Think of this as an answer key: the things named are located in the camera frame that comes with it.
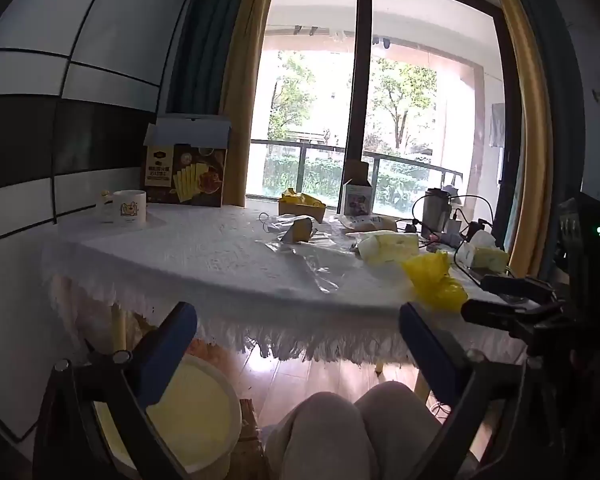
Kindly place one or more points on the yellow curtain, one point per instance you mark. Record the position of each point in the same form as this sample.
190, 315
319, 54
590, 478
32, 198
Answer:
245, 85
530, 135

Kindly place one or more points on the white cartoon mug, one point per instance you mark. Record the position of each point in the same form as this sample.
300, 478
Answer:
127, 210

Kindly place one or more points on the steel thermos flask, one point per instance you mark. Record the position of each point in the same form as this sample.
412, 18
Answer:
436, 212

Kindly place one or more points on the brown cracker box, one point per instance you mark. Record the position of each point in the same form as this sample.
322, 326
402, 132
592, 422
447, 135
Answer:
200, 175

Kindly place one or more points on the black framed glass door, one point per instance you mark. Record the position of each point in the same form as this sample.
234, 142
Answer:
362, 85

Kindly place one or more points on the kraft takeaway box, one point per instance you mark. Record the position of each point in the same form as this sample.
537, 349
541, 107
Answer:
302, 214

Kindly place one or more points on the small open carton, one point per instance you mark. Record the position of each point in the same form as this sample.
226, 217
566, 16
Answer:
357, 200

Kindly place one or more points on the teal curtain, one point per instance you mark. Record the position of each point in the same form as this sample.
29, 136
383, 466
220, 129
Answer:
560, 110
205, 35

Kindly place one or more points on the yellow tissue pack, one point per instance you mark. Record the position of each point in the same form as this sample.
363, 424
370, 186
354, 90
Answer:
490, 259

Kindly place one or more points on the cream ribbed waste bin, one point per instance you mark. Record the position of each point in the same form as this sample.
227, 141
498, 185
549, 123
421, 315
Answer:
195, 410

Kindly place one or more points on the person's grey trousers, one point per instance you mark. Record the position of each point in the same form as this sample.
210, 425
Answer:
340, 435

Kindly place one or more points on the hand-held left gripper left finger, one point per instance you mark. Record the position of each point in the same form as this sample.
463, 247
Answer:
166, 342

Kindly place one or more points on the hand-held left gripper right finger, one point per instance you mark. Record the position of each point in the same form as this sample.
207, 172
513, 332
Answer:
425, 347

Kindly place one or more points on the yellow printed plastic bag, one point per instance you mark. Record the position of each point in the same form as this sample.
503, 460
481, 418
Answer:
300, 197

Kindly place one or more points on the yellow tissue pack wrapper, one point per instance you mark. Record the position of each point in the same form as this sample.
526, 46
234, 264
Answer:
387, 249

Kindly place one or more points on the balcony railing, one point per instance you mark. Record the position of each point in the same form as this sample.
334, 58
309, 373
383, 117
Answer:
301, 160

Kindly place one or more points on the crumpled yellow plastic bag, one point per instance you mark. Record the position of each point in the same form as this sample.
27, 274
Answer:
432, 280

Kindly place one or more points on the clear plastic bag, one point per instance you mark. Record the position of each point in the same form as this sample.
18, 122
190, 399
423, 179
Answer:
310, 260

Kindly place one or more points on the white charger plug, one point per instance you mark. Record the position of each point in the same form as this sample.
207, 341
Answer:
455, 225

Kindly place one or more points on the black and white wardrobe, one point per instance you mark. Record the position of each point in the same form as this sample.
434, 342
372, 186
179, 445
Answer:
55, 85

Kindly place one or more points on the white lace tablecloth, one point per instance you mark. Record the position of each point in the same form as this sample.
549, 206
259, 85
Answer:
205, 265

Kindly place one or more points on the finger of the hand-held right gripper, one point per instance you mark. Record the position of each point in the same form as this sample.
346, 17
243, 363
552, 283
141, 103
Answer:
515, 286
500, 312

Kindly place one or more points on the cream table leg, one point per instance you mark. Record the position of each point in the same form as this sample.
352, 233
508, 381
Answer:
119, 327

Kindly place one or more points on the small brown snack wrapper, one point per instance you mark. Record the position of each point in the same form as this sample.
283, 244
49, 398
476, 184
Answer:
300, 232

